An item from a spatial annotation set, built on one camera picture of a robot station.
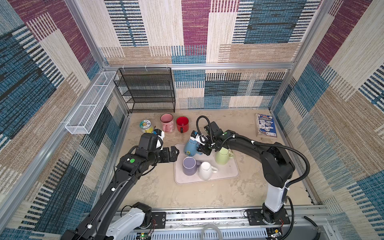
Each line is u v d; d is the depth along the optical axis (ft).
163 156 2.09
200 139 2.61
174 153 2.13
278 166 1.61
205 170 2.61
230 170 2.92
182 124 3.49
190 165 2.72
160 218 2.44
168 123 3.28
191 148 2.81
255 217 2.40
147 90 3.59
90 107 2.49
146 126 3.35
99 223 1.27
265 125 3.54
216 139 2.30
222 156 2.80
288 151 1.52
